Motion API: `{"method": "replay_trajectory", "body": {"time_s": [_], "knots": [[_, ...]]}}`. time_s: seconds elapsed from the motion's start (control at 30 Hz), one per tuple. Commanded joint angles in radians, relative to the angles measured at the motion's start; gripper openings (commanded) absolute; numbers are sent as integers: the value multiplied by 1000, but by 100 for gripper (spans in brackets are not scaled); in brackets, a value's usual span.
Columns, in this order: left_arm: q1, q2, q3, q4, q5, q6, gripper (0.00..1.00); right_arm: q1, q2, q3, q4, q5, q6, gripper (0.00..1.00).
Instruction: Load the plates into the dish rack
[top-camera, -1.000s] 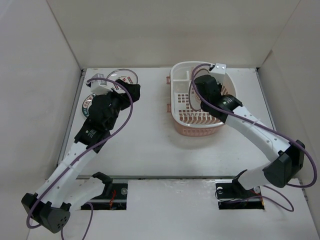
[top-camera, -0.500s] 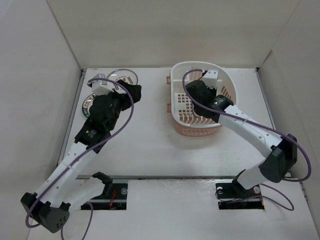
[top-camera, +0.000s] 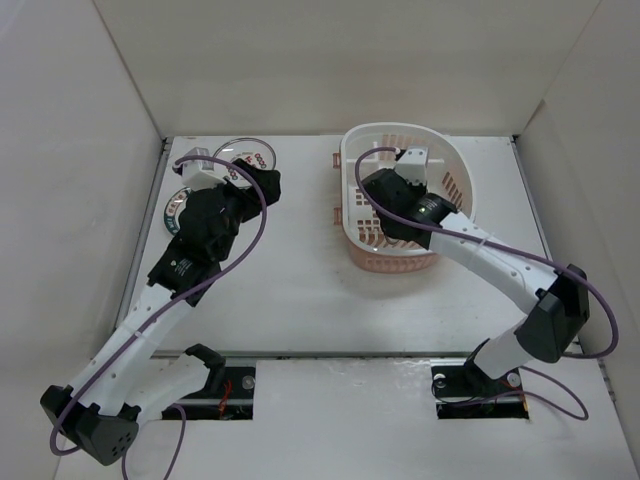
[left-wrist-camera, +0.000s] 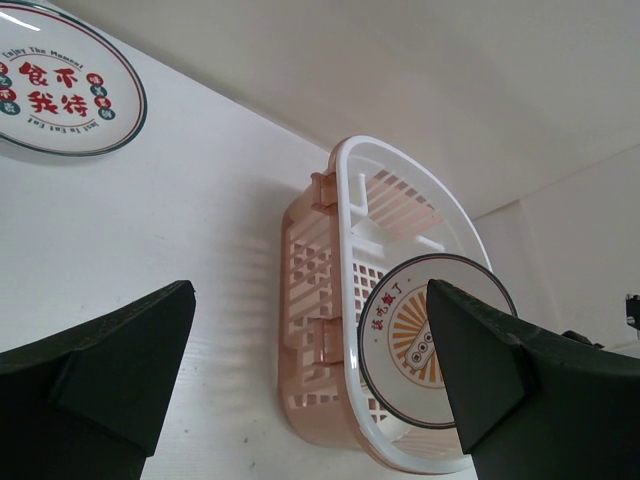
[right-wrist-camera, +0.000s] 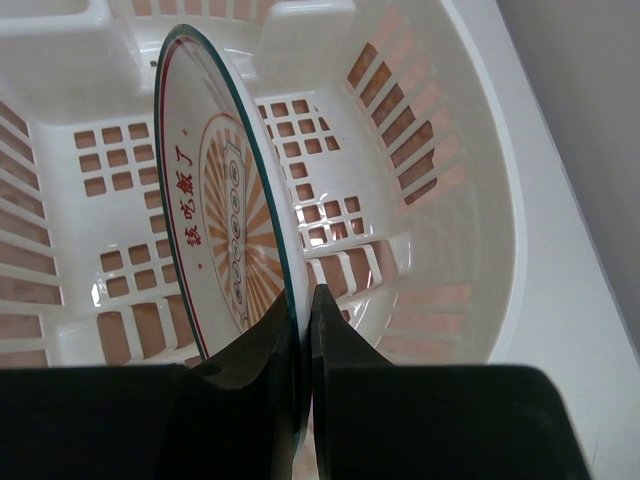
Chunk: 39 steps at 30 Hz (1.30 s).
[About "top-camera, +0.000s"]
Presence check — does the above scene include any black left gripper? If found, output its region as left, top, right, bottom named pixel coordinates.
left=205, top=161, right=280, bottom=263

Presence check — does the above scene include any plate with orange sunburst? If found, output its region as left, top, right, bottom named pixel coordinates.
left=384, top=236, right=413, bottom=250

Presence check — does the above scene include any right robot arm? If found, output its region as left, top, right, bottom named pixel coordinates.
left=363, top=169, right=590, bottom=394

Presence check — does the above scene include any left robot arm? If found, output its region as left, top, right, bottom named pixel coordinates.
left=40, top=155, right=281, bottom=466

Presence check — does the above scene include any white plastic dish rack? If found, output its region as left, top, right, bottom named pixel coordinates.
left=339, top=121, right=475, bottom=254

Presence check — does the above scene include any plate with red characters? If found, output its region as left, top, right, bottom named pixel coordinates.
left=213, top=137, right=276, bottom=188

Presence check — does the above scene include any plate with green rim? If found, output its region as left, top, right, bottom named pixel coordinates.
left=163, top=187, right=192, bottom=236

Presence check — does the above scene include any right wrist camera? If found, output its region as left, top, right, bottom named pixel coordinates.
left=394, top=145, right=429, bottom=187

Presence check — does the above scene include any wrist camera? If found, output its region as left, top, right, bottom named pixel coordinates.
left=394, top=145, right=429, bottom=187
left=173, top=147, right=225, bottom=191

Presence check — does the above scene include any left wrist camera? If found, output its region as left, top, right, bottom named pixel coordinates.
left=173, top=147, right=225, bottom=191

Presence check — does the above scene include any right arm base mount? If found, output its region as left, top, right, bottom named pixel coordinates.
left=430, top=340, right=529, bottom=420

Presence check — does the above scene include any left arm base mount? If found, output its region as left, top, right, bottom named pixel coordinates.
left=177, top=344, right=256, bottom=421

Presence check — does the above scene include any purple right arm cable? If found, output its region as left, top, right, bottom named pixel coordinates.
left=354, top=147, right=619, bottom=421

